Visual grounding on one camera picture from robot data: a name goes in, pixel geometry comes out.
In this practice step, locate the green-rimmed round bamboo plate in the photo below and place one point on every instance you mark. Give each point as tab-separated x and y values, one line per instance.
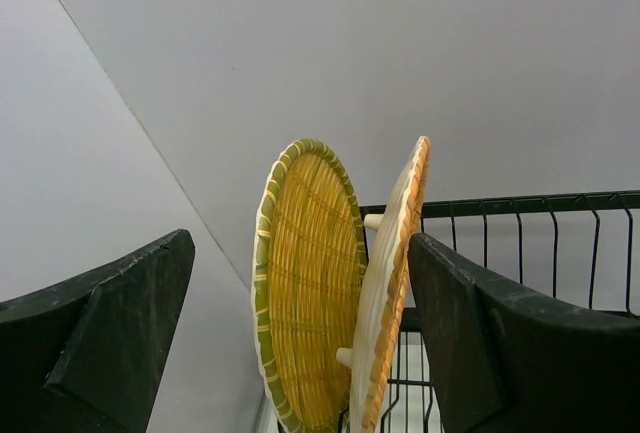
309	260

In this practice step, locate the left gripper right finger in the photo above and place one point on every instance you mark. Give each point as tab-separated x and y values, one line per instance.
506	358

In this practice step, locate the orange round woven plate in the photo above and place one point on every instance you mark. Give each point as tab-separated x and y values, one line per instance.
383	292

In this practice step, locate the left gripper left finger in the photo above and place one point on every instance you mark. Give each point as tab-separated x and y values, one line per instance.
88	354

